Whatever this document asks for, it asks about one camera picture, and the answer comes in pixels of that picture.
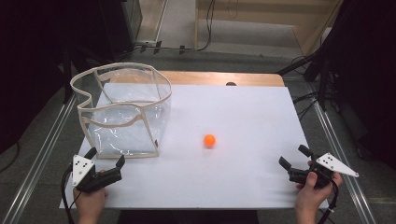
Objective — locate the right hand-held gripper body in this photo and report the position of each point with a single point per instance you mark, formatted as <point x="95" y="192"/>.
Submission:
<point x="330" y="164"/>

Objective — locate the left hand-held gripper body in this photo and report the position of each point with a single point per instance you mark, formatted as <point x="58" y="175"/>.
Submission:
<point x="83" y="169"/>

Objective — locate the clear plastic bag beige trim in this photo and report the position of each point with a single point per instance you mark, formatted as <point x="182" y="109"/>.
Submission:
<point x="124" y="130"/>

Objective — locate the orange ball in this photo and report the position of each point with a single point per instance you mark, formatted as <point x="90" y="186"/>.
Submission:
<point x="209" y="140"/>

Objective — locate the person's left hand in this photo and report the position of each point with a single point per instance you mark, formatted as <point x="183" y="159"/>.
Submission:
<point x="90" y="202"/>

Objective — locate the person's right hand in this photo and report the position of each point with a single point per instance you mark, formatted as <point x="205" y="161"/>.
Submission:
<point x="311" y="196"/>

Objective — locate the white board sheet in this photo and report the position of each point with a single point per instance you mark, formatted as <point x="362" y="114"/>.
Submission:
<point x="236" y="174"/>

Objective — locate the black metal stand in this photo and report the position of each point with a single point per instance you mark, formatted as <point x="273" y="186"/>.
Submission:
<point x="67" y="77"/>

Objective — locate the black tripod stand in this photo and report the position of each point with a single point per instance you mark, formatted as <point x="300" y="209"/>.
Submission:
<point x="314" y="65"/>

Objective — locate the dark table grommet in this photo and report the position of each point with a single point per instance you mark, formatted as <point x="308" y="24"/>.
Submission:
<point x="231" y="83"/>

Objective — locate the dark cabinet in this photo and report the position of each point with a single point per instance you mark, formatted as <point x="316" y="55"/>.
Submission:
<point x="123" y="25"/>

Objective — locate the aluminium floor rail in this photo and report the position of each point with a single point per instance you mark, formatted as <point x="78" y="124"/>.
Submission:
<point x="40" y="155"/>
<point x="344" y="161"/>

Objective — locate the light wooden shelf frame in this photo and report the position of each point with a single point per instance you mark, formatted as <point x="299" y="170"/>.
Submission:
<point x="267" y="12"/>

